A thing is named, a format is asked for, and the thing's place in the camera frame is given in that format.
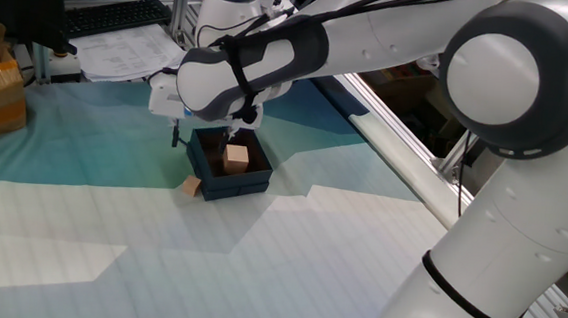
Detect dark blue gift box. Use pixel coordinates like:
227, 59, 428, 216
176, 123, 277, 207

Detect blue green white tablecloth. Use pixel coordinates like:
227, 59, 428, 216
0, 56, 470, 318

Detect black computer keyboard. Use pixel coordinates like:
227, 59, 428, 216
61, 0, 175, 47

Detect white emergency stop box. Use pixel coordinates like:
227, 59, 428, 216
46, 49, 85, 86

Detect aluminium table edge rail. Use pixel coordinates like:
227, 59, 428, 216
329, 72, 484, 206

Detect large wooden cube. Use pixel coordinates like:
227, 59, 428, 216
221, 143, 252, 177

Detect stack of printed papers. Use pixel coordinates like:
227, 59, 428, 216
66, 17, 190, 89

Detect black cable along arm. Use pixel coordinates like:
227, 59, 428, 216
175, 0, 557, 318

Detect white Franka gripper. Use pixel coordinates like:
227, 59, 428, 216
145, 70, 246, 153

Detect small wooden cube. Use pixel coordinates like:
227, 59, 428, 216
180, 174, 204, 198

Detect upright aluminium frame post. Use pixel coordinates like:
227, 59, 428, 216
168, 0, 192, 43

